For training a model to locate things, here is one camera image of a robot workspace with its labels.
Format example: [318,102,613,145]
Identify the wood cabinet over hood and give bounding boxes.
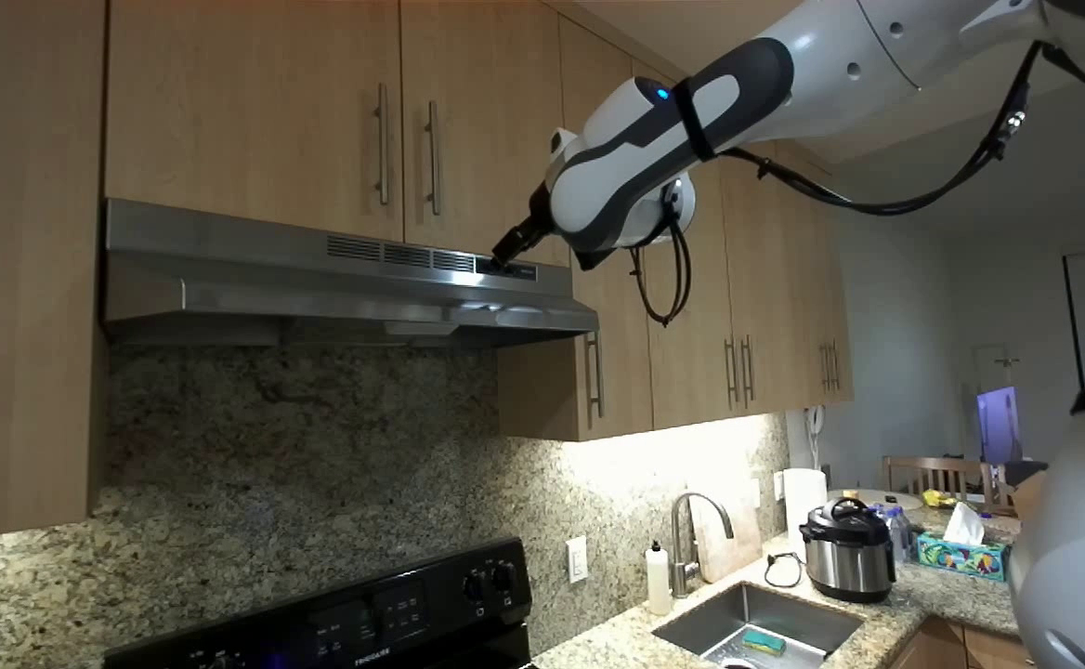
[102,0,571,272]

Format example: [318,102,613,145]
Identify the wooden chair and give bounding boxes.
[884,454,984,497]

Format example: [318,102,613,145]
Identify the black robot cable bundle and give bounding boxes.
[625,34,1085,327]

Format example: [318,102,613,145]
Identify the stainless steel range hood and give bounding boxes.
[100,196,603,348]

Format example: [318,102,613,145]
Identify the black electric stove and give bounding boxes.
[100,534,536,669]

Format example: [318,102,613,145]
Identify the silver black pressure cooker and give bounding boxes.
[800,491,900,606]

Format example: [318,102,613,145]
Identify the long wood wall cabinet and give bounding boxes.
[489,14,854,441]

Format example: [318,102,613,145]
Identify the grey water bottle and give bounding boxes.
[876,495,921,570]

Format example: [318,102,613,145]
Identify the teal tissue box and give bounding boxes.
[911,497,1014,586]

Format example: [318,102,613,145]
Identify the tall wood wall cabinet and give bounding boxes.
[0,0,106,543]

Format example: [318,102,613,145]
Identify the white soap bottle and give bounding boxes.
[641,539,677,616]

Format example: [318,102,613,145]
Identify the white wall outlet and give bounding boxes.
[562,532,592,586]

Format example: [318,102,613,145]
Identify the black cord loop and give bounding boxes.
[762,549,808,590]

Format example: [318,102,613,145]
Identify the green sponge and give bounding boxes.
[739,627,795,662]

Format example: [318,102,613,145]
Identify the white paper towel roll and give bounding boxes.
[777,465,833,543]

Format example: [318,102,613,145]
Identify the purple lit screen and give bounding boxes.
[972,383,1025,467]

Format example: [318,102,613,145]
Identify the silver cabinet bar handle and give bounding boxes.
[366,81,393,210]
[720,340,743,413]
[584,332,605,428]
[739,336,762,413]
[421,97,447,221]

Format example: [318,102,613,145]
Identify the chrome kitchen faucet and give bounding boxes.
[668,486,739,604]

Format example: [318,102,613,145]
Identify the stainless steel sink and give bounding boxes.
[649,575,865,669]

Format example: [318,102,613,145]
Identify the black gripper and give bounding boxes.
[486,181,562,272]

